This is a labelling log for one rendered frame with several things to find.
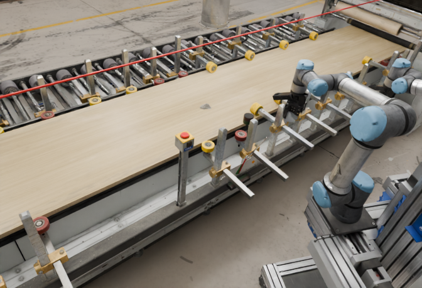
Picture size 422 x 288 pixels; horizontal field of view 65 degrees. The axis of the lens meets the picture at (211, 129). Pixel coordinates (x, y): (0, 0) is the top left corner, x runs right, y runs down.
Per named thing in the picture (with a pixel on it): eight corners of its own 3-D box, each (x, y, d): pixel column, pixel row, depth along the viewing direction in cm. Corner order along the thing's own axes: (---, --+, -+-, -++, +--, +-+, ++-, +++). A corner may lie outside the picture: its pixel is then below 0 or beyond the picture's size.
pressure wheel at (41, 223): (31, 242, 156) (25, 228, 149) (41, 228, 162) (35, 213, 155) (48, 245, 155) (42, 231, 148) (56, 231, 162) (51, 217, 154)
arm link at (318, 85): (338, 81, 143) (324, 69, 151) (316, 83, 140) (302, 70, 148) (332, 96, 148) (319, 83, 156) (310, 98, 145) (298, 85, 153)
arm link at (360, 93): (438, 108, 112) (345, 66, 153) (413, 112, 109) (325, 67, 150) (426, 138, 117) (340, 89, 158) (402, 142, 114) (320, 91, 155)
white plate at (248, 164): (257, 164, 225) (259, 154, 218) (228, 181, 211) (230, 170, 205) (256, 164, 225) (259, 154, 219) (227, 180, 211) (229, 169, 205)
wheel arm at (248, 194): (253, 198, 190) (254, 193, 187) (248, 201, 188) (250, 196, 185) (206, 154, 214) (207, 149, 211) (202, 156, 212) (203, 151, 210)
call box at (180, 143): (193, 149, 166) (194, 137, 161) (182, 154, 162) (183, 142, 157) (185, 141, 170) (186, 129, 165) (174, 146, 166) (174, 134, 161)
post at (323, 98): (312, 137, 265) (331, 86, 235) (309, 138, 263) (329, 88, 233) (309, 135, 267) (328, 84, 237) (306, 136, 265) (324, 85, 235)
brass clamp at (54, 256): (69, 261, 153) (67, 255, 149) (39, 278, 145) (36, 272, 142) (64, 251, 156) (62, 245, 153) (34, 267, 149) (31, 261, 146)
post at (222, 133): (218, 187, 209) (228, 128, 179) (213, 189, 207) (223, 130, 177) (215, 183, 211) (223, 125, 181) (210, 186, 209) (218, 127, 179)
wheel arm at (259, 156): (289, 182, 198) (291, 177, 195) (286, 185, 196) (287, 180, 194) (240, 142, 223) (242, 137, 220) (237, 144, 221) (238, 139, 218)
